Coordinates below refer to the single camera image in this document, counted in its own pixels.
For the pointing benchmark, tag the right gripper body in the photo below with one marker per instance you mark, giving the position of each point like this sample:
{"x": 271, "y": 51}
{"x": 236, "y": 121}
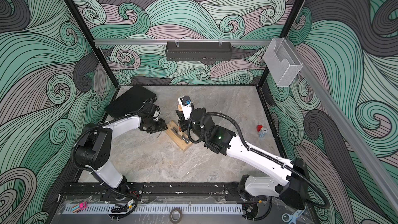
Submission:
{"x": 185, "y": 124}

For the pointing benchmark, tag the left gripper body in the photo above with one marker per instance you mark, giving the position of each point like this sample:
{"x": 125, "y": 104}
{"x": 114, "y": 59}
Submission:
{"x": 155, "y": 126}

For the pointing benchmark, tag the wooden board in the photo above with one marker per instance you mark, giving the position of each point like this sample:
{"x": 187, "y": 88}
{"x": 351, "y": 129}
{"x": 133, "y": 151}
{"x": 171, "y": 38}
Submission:
{"x": 178, "y": 142}

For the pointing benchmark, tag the wooden handle claw hammer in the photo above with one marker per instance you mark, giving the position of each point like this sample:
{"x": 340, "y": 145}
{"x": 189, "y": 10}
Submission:
{"x": 178, "y": 133}

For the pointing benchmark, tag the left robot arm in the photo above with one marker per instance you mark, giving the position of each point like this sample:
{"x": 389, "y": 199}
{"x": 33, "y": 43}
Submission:
{"x": 91, "y": 150}

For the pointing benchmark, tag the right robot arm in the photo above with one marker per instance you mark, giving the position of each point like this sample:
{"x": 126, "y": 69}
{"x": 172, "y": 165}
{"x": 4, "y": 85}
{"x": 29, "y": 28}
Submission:
{"x": 285, "y": 179}

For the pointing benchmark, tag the black case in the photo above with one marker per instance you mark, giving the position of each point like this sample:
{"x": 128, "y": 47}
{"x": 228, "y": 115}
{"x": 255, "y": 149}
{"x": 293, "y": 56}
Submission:
{"x": 130, "y": 101}

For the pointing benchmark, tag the tape roll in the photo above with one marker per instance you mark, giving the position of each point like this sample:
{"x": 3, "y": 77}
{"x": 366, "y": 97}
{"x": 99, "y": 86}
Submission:
{"x": 175, "y": 216}

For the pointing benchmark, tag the blue scissors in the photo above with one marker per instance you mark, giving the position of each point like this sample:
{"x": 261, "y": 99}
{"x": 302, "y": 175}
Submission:
{"x": 292, "y": 218}

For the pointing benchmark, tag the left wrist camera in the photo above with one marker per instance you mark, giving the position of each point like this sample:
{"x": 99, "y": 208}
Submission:
{"x": 157, "y": 112}

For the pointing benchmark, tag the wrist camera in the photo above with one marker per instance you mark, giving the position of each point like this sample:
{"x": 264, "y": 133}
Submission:
{"x": 157, "y": 112}
{"x": 186, "y": 106}

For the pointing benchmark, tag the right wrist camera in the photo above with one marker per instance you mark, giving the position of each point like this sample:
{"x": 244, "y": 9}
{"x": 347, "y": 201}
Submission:
{"x": 186, "y": 106}

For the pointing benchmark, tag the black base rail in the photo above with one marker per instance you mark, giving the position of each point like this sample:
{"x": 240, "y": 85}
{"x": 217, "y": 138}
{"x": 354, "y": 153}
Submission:
{"x": 220, "y": 191}

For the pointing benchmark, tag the white slotted cable duct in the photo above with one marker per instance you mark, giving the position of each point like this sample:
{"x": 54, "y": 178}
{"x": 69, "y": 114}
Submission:
{"x": 217, "y": 209}

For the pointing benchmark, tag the aluminium wall rail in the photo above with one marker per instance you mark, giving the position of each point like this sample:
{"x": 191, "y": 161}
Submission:
{"x": 141, "y": 41}

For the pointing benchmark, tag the clear plastic wall bin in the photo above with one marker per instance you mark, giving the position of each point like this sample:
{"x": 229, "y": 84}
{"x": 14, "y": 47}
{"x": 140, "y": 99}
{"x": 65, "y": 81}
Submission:
{"x": 282, "y": 60}

